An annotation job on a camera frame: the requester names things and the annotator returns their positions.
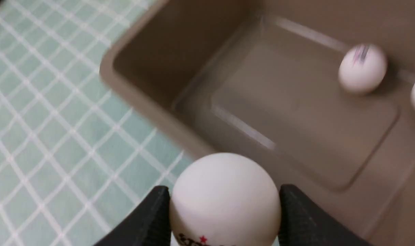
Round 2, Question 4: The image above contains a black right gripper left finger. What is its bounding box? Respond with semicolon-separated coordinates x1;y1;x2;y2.
95;186;171;246

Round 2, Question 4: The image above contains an olive plastic bin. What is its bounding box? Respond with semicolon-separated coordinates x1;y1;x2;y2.
99;0;415;246

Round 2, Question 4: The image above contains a white table-tennis ball red logo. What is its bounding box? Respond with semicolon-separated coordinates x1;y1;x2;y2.
169;153;281;246

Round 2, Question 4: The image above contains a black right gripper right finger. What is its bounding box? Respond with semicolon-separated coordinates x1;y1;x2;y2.
278;184;370;246

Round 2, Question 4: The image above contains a green checkered tablecloth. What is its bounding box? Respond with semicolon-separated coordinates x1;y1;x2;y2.
0;0;192;246

